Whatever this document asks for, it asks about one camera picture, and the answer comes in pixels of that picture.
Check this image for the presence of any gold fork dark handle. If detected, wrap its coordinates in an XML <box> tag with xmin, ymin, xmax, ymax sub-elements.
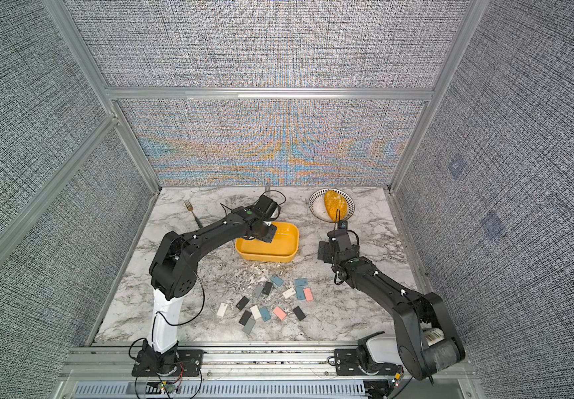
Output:
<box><xmin>185</xmin><ymin>200</ymin><xmax>204</xmax><ymax>229</ymax></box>

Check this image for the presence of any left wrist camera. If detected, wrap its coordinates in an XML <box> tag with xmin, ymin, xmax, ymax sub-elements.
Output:
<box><xmin>253</xmin><ymin>194</ymin><xmax>281</xmax><ymax>222</ymax></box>

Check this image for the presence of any pink eraser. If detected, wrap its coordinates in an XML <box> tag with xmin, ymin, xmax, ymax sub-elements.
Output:
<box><xmin>303</xmin><ymin>288</ymin><xmax>313</xmax><ymax>302</ymax></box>
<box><xmin>273</xmin><ymin>307</ymin><xmax>287</xmax><ymax>321</ymax></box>

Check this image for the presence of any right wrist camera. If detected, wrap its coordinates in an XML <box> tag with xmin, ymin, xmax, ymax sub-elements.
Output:
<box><xmin>327</xmin><ymin>220</ymin><xmax>359</xmax><ymax>257</ymax></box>

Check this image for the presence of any white eraser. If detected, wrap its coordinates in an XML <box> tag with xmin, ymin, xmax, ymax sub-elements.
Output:
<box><xmin>283</xmin><ymin>288</ymin><xmax>296</xmax><ymax>299</ymax></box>
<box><xmin>216</xmin><ymin>303</ymin><xmax>229</xmax><ymax>318</ymax></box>
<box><xmin>250</xmin><ymin>305</ymin><xmax>262</xmax><ymax>320</ymax></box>

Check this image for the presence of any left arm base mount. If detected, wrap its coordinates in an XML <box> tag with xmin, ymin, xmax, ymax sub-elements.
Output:
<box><xmin>131</xmin><ymin>346</ymin><xmax>204</xmax><ymax>377</ymax></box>

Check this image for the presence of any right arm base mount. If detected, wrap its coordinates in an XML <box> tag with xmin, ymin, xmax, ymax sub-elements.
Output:
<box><xmin>331</xmin><ymin>347</ymin><xmax>404</xmax><ymax>377</ymax></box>

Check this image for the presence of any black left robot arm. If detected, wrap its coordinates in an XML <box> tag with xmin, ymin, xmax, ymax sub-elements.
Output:
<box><xmin>147</xmin><ymin>204</ymin><xmax>281</xmax><ymax>353</ymax></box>

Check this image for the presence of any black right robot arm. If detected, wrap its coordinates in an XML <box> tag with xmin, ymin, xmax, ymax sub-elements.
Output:
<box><xmin>318</xmin><ymin>240</ymin><xmax>466</xmax><ymax>381</ymax></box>

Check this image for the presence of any yellow plastic storage box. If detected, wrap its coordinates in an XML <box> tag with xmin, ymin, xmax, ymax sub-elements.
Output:
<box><xmin>235</xmin><ymin>222</ymin><xmax>299</xmax><ymax>263</ymax></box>

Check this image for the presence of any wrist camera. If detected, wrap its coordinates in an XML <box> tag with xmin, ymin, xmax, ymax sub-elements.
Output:
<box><xmin>327</xmin><ymin>220</ymin><xmax>359</xmax><ymax>257</ymax></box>
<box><xmin>253</xmin><ymin>194</ymin><xmax>281</xmax><ymax>222</ymax></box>

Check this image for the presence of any white patterned plate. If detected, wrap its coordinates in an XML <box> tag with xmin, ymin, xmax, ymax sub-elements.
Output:
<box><xmin>308</xmin><ymin>189</ymin><xmax>355</xmax><ymax>223</ymax></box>

